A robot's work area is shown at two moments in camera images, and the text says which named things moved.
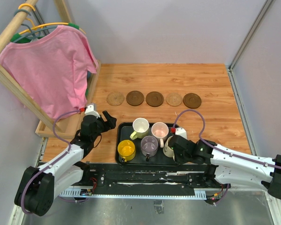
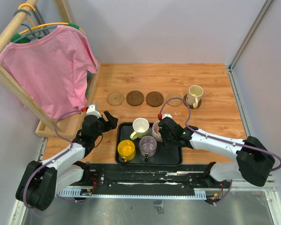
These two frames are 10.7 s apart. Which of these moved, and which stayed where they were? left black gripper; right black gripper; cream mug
Moved: cream mug; right black gripper
Stayed: left black gripper
